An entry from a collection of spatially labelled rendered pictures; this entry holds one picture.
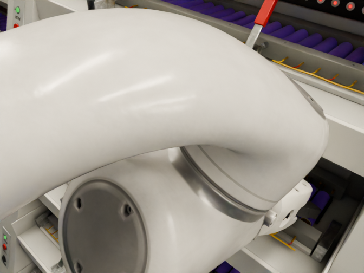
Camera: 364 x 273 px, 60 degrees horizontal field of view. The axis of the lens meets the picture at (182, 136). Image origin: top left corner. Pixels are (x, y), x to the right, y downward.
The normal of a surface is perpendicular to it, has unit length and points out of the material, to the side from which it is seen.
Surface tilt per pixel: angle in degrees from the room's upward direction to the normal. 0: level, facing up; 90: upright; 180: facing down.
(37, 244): 18
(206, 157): 78
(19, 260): 90
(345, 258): 90
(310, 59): 108
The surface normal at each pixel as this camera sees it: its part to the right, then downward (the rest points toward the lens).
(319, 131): 0.74, 0.00
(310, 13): -0.66, 0.44
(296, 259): 0.06, -0.79
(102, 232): -0.54, -0.02
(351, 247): -0.61, 0.17
